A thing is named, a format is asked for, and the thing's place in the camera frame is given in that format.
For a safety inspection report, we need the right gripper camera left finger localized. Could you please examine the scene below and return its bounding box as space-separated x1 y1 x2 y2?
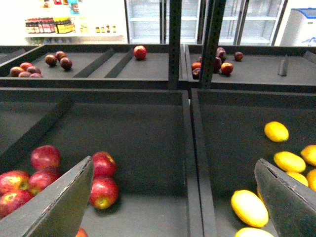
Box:
0 156 94 237

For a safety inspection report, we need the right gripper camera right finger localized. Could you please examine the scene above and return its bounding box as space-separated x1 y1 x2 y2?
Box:
254 159 316 237

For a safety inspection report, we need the yellow lemon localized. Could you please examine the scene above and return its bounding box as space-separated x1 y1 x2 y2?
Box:
231 190 269 228
264 121 289 143
274 151 306 173

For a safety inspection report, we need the red apple middle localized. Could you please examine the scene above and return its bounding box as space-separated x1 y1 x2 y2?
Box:
28 168 61 196

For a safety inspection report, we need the red apple lower left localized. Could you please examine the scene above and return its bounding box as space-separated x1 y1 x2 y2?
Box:
0 190 34 218

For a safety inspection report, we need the red apple front right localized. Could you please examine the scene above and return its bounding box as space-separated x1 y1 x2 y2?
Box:
89 176 119 210

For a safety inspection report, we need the red apple far left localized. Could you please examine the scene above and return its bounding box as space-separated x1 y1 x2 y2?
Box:
0 170 30 196

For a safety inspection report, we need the red apple top left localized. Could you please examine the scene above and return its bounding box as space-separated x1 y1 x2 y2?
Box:
31 145 61 170

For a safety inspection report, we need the red apple upper right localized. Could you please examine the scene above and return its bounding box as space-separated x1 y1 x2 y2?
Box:
92 151 117 178

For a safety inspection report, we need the white chest freezer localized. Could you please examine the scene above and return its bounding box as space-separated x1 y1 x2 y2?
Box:
280 8 316 47

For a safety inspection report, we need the single red apple rear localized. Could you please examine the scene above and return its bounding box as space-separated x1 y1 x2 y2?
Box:
133 45 147 60

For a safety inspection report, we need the glass door refrigerator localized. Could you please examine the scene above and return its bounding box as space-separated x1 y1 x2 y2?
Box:
124 0 288 46

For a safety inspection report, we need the bottle shelf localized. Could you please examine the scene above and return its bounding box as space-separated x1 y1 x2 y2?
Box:
22 0 128 45

